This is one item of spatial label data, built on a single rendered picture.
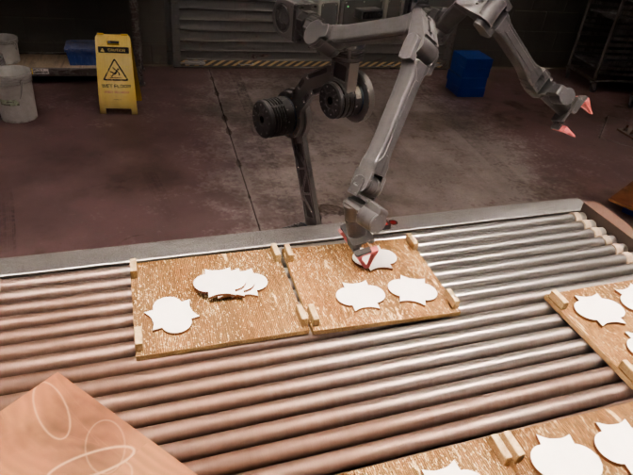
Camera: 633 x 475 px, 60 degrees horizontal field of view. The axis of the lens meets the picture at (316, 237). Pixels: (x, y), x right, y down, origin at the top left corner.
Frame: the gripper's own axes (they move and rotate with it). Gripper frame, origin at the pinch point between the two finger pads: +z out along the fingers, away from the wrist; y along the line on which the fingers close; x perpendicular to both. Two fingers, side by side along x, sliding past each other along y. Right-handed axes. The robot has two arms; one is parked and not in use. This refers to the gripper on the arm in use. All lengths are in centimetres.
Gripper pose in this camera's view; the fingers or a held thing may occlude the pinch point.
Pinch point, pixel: (360, 255)
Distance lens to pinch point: 161.2
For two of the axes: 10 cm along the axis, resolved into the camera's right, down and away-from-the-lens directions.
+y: -3.4, -5.6, 7.5
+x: -9.3, 3.2, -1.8
